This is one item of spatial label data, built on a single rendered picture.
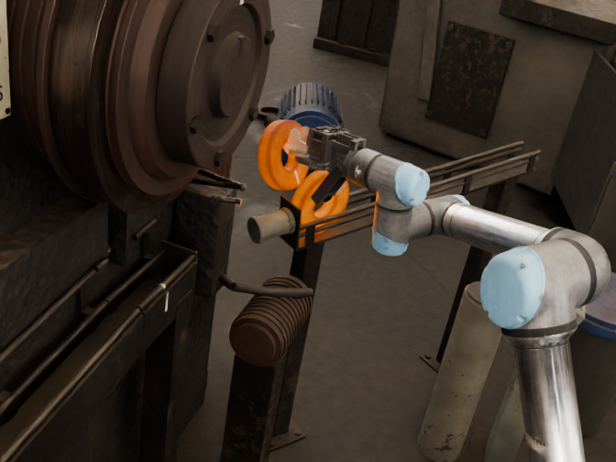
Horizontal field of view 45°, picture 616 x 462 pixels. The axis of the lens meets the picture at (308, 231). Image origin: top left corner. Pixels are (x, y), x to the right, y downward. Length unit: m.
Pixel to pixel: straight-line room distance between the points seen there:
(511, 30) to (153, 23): 2.84
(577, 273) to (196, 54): 0.65
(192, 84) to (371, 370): 1.52
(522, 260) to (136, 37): 0.64
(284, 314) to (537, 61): 2.33
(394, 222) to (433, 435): 0.78
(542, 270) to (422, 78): 2.76
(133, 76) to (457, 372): 1.23
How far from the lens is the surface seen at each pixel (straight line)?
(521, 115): 3.74
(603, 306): 2.18
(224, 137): 1.15
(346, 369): 2.33
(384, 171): 1.45
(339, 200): 1.70
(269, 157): 1.59
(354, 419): 2.18
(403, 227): 1.49
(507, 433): 2.09
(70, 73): 0.97
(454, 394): 1.98
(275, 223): 1.60
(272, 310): 1.60
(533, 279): 1.15
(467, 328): 1.86
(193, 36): 0.99
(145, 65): 0.98
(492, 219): 1.44
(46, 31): 0.97
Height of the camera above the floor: 1.47
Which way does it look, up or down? 29 degrees down
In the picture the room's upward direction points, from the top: 10 degrees clockwise
